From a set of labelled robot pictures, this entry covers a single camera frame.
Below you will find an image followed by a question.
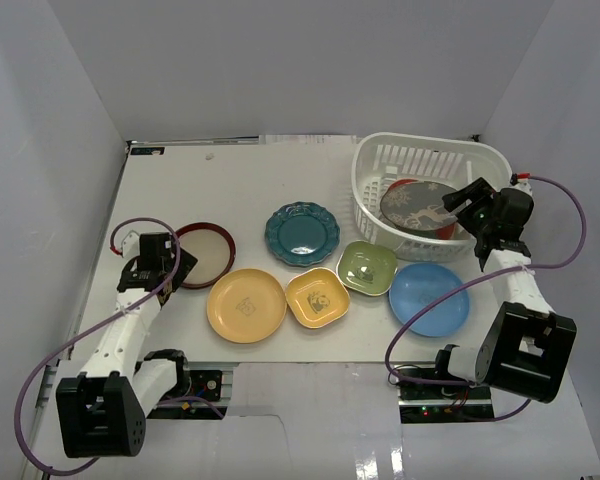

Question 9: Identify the dark red rimmed plate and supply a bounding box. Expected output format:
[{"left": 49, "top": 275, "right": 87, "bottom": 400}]
[{"left": 176, "top": 222, "right": 236, "bottom": 290}]

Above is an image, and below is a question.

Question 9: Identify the red plate with teal flower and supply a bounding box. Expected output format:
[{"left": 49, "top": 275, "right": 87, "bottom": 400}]
[{"left": 387, "top": 178, "right": 459, "bottom": 241}]

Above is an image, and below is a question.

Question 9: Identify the grey plate with deer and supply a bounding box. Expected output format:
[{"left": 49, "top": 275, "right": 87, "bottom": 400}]
[{"left": 379, "top": 180, "right": 460, "bottom": 233}]

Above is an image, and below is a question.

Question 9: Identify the round yellow plate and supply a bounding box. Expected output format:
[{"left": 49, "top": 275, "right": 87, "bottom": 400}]
[{"left": 206, "top": 268, "right": 287, "bottom": 344}]

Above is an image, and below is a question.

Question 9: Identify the round blue plate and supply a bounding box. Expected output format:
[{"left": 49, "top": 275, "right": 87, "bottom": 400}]
[{"left": 388, "top": 263, "right": 470, "bottom": 338}]

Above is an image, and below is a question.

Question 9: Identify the teal scalloped plate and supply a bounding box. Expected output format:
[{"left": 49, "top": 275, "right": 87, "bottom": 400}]
[{"left": 264, "top": 201, "right": 340, "bottom": 267}]

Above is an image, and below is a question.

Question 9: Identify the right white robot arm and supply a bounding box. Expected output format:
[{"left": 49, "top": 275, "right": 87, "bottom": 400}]
[{"left": 431, "top": 175, "right": 577, "bottom": 403}]

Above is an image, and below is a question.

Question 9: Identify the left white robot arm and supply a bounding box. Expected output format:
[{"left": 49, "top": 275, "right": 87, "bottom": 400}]
[{"left": 56, "top": 233, "right": 197, "bottom": 458}]

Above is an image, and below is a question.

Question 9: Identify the white plastic dish bin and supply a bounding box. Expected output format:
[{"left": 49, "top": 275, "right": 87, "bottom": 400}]
[{"left": 351, "top": 132, "right": 512, "bottom": 263}]

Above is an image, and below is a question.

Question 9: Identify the square green panda dish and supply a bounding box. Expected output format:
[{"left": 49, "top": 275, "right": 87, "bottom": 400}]
[{"left": 336, "top": 241, "right": 398, "bottom": 297}]

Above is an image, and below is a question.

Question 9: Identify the square yellow panda dish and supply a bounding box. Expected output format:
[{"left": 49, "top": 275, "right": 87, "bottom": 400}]
[{"left": 285, "top": 267, "right": 350, "bottom": 329}]

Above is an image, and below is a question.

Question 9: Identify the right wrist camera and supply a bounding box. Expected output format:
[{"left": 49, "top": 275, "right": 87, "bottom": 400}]
[{"left": 510, "top": 172, "right": 532, "bottom": 196}]

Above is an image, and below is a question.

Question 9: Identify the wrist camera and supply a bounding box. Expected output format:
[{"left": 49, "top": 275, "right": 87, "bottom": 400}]
[
  {"left": 110, "top": 230, "right": 140, "bottom": 260},
  {"left": 510, "top": 172, "right": 532, "bottom": 196}
]

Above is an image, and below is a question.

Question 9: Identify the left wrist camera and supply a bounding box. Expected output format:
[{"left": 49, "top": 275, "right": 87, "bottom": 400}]
[{"left": 110, "top": 230, "right": 140, "bottom": 260}]

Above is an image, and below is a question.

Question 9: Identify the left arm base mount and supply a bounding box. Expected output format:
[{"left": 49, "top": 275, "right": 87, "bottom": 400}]
[{"left": 148, "top": 370, "right": 227, "bottom": 420}]

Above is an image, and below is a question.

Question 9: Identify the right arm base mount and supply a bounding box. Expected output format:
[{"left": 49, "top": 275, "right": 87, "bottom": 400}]
[{"left": 388, "top": 374, "right": 495, "bottom": 425}]

